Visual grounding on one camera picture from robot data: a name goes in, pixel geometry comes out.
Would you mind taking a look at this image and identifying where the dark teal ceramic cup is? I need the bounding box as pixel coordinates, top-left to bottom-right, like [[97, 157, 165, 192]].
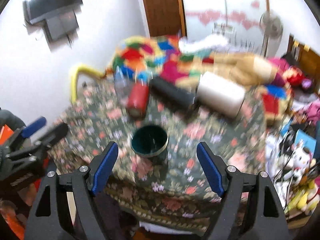
[[131, 124, 169, 165]]

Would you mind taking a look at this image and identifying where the colourful patchwork quilt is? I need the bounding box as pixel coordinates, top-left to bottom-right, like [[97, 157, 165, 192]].
[[106, 36, 293, 125]]

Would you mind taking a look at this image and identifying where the grey white crumpled cloth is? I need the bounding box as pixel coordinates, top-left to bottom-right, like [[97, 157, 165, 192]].
[[178, 34, 229, 54]]

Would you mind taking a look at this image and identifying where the small black wall monitor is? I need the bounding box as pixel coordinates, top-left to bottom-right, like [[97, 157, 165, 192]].
[[44, 11, 79, 42]]

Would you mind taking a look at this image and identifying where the wooden headboard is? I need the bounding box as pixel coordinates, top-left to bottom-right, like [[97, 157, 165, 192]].
[[287, 34, 320, 94]]

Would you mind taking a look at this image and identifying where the brown wooden door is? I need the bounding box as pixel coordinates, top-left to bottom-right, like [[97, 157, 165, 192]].
[[143, 0, 187, 37]]

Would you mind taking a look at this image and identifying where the floral green tablecloth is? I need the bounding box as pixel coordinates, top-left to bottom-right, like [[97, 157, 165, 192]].
[[49, 80, 266, 235]]

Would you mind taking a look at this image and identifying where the wall mounted black television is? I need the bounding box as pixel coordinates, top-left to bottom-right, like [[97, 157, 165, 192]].
[[23, 0, 83, 25]]

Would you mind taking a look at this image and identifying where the clear glass cup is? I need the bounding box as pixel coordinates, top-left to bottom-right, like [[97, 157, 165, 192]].
[[114, 66, 132, 100]]

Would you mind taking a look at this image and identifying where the yellow foam tube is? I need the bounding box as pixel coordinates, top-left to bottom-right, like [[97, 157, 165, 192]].
[[70, 64, 106, 104]]

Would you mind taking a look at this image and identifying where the standing electric fan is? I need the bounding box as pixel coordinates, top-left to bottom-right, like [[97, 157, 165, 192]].
[[259, 11, 284, 57]]

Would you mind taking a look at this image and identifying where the white thermos cup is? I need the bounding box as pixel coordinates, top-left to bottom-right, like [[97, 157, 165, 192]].
[[196, 72, 246, 118]]

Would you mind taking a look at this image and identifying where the black thermos bottle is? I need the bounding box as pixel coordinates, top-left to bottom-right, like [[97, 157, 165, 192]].
[[149, 76, 200, 112]]

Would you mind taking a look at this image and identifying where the red metal cup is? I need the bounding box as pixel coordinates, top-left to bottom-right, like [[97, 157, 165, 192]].
[[126, 82, 149, 118]]

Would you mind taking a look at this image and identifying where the white plush toy cat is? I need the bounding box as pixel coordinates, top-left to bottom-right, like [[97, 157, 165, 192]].
[[282, 146, 313, 186]]

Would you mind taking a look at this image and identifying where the pink red clothes pile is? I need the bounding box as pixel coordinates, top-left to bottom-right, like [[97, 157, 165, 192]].
[[267, 53, 319, 122]]

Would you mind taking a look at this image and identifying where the frosted sliding wardrobe with hearts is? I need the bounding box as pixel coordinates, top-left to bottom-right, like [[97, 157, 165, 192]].
[[183, 0, 319, 56]]

